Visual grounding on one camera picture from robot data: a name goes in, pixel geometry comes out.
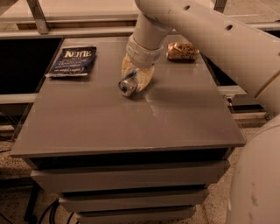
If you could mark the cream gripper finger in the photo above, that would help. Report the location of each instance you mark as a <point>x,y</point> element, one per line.
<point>127,66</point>
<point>143,77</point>

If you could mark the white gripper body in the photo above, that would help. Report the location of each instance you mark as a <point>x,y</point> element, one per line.
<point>143,56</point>

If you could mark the silver blue redbull can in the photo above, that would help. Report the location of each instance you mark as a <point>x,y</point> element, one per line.
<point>128,84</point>

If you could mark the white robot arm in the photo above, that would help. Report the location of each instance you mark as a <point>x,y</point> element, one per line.
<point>252,59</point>

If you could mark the crushed brown soda can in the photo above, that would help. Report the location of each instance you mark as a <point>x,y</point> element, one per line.
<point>182,51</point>

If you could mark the blue Kettle chip bag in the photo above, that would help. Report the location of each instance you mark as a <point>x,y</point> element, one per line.
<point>72,62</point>

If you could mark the grey drawer cabinet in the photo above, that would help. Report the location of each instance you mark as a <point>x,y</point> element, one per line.
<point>114,159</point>

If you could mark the metal window frame rail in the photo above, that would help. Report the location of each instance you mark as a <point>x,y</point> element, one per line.
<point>68,18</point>

